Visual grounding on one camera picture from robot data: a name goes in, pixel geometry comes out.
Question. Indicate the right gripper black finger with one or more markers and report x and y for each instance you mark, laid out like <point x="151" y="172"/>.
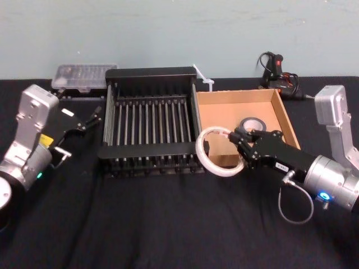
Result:
<point x="246" y="154"/>
<point x="243" y="135"/>

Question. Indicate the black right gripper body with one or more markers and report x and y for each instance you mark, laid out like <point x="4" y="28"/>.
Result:
<point x="275" y="152"/>

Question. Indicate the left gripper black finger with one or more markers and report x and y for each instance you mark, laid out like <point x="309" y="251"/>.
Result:
<point x="97" y="110"/>
<point x="92" y="125"/>

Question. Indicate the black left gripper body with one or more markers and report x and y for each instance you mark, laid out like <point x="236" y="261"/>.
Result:
<point x="66" y="123"/>

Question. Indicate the white tape roll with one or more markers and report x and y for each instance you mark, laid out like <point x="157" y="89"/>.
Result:
<point x="202" y="157"/>

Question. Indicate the silver tape roll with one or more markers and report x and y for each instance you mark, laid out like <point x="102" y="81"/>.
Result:
<point x="252" y="122"/>

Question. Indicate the shallow brown cardboard tray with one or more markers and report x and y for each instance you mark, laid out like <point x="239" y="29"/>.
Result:
<point x="224" y="110"/>

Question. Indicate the clear plastic case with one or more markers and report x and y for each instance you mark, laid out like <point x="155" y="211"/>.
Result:
<point x="84" y="75"/>

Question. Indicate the small white three-armed plastic piece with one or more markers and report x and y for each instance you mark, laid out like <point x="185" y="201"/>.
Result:
<point x="208" y="82"/>

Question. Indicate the black rack with steel bars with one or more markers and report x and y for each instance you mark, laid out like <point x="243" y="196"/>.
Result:
<point x="151" y="155"/>

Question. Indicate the black table cloth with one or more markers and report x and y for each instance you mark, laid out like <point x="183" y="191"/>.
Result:
<point x="168" y="224"/>

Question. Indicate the pale wall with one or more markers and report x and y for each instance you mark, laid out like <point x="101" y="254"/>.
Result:
<point x="179" y="33"/>

